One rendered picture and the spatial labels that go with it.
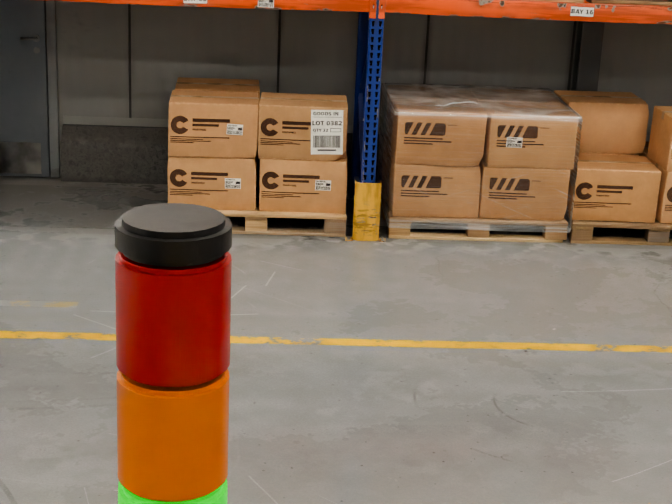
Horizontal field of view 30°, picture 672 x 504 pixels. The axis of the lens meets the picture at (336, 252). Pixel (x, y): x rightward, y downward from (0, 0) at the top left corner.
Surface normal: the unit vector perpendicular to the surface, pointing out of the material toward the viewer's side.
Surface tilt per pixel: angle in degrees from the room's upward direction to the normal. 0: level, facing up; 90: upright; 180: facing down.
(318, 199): 92
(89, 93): 90
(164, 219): 0
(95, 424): 0
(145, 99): 90
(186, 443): 90
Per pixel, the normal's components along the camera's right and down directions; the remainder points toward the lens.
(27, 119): 0.04, 0.31
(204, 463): 0.60, 0.27
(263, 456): 0.04, -0.95
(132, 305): -0.62, 0.22
